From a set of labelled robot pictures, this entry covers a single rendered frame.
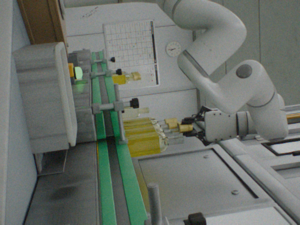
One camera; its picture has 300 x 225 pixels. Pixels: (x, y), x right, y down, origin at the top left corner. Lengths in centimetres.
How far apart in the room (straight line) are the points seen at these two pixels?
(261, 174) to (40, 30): 76
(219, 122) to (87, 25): 589
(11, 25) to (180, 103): 657
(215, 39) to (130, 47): 616
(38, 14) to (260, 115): 62
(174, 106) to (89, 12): 228
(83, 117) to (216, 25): 42
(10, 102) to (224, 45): 47
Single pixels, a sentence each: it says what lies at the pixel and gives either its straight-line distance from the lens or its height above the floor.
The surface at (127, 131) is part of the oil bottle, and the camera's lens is 123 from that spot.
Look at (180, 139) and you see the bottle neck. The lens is 119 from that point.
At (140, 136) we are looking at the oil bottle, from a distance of 118.
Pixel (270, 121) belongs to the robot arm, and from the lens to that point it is 108.
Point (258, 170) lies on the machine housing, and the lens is 128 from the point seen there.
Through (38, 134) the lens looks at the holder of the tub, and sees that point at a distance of 87.
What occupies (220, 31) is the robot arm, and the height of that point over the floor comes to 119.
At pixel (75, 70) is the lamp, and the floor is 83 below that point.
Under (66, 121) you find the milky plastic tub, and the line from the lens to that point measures 85.
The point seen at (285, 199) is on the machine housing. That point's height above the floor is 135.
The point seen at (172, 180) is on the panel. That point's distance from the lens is 123.
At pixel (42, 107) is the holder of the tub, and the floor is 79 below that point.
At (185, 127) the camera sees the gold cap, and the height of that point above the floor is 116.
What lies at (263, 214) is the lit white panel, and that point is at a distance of 103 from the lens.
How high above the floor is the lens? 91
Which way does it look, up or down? 7 degrees up
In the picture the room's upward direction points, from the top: 82 degrees clockwise
